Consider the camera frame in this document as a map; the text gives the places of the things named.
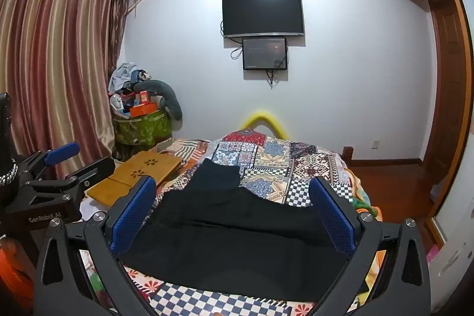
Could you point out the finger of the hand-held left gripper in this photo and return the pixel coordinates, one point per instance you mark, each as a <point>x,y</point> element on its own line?
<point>94,171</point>
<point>63,152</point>

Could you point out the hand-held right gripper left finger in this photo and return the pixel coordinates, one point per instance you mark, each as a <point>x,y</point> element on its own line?
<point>133,216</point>

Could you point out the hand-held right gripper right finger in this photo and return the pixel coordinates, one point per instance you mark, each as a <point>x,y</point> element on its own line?
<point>333,216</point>

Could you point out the black pants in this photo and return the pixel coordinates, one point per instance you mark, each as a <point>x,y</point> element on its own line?
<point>222,227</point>

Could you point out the orange fleece blanket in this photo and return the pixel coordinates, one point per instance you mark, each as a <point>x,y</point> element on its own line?
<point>361,190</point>

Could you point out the bamboo lap desk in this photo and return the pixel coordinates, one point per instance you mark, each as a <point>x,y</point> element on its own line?
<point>144,168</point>

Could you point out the orange cloth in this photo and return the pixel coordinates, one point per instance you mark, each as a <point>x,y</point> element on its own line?
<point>14,275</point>

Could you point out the green printed storage bag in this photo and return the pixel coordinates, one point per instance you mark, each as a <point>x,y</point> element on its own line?
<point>142,129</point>

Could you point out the orange box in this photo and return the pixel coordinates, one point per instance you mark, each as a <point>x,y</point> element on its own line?
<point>142,109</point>

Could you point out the patchwork printed blanket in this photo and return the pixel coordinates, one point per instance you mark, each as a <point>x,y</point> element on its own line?
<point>266,156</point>

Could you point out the striped red and gold curtain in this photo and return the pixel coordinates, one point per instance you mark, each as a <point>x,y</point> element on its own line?
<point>55,60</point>

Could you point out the pile of clothes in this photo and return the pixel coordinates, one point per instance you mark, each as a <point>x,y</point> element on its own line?
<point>124,75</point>

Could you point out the grey plush pillow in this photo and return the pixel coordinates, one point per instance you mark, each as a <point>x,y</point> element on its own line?
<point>172,97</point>

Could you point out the yellow foam tube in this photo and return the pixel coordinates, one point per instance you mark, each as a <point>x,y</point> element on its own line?
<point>264,118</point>

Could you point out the white appliance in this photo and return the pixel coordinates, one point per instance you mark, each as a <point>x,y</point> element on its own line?
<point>457,245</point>

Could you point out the wooden wardrobe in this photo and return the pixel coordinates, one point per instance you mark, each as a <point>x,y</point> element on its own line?
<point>448,79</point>

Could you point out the wooden bed post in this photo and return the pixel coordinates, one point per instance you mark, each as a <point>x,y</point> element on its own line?
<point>348,154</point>

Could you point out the white wall outlet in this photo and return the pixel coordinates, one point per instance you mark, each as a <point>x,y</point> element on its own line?
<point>375,144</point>

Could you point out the small black wall monitor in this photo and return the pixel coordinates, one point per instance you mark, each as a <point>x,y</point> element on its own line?
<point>264,53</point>

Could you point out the black wall television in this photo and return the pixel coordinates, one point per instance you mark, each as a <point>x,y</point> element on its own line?
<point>263,14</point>

